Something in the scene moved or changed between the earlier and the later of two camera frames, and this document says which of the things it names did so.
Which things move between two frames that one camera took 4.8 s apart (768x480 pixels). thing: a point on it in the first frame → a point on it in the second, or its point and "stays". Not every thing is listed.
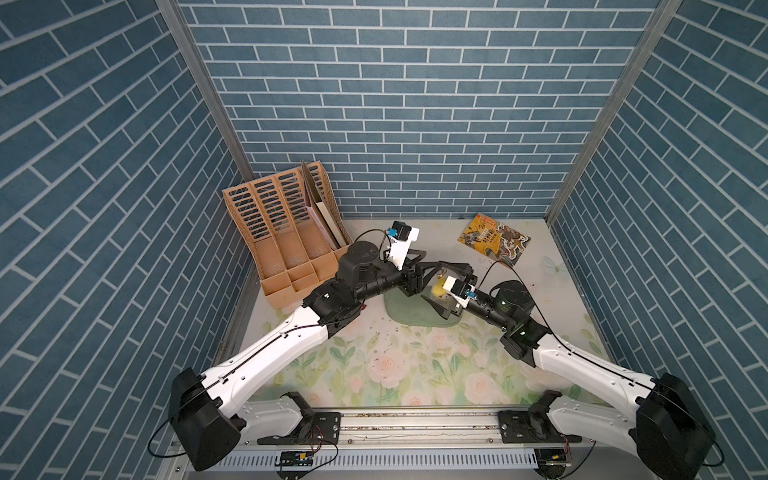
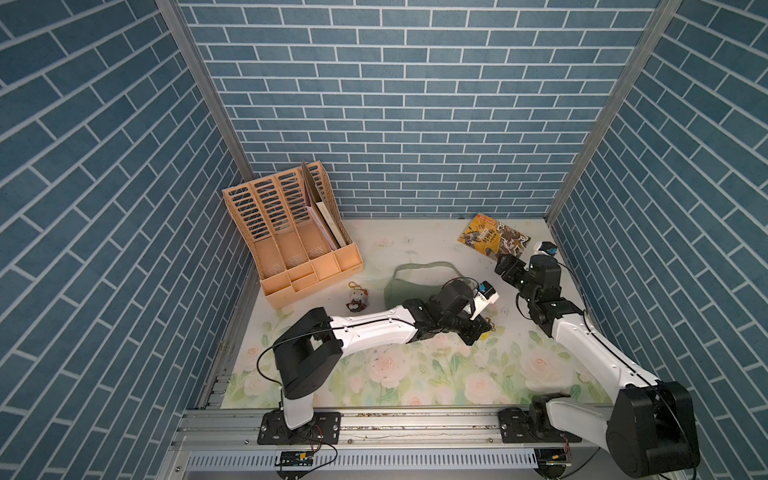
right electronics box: (551, 462) stays
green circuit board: (297, 458) stays
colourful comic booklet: (494, 239) stays
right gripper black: (456, 309) → (518, 266)
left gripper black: (409, 282) → (474, 330)
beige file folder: (321, 208) stays
